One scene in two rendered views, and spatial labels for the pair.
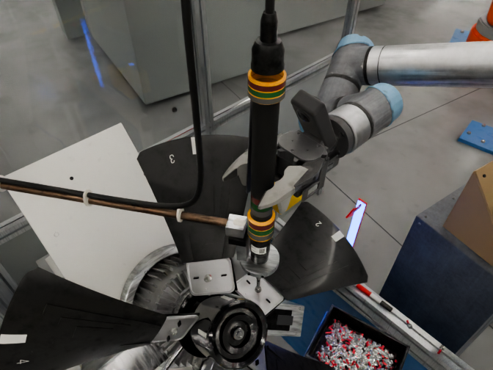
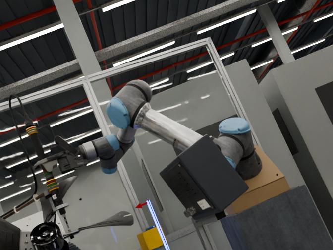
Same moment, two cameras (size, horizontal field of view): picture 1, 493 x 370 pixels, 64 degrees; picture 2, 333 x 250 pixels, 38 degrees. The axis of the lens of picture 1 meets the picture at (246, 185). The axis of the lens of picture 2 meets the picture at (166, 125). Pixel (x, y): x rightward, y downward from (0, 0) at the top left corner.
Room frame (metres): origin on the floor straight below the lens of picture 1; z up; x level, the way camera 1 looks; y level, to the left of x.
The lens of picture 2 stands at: (-1.20, -1.36, 1.09)
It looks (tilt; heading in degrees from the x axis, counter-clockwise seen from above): 10 degrees up; 25
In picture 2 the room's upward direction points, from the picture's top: 23 degrees counter-clockwise
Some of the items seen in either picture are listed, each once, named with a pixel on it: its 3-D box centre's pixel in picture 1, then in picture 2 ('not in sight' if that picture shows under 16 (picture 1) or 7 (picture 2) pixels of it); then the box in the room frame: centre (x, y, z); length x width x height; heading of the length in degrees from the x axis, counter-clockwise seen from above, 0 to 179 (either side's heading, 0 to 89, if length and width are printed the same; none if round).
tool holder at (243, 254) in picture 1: (254, 243); (55, 198); (0.40, -0.01, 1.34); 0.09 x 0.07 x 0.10; 78
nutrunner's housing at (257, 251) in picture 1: (263, 178); (44, 163); (0.40, -0.02, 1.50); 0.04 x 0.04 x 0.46
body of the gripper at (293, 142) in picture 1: (310, 155); (71, 159); (0.47, -0.10, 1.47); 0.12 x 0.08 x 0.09; 133
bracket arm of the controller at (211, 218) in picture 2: not in sight; (207, 217); (0.18, -0.72, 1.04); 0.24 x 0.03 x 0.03; 43
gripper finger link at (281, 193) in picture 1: (282, 198); (47, 165); (0.38, -0.05, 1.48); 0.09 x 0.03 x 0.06; 149
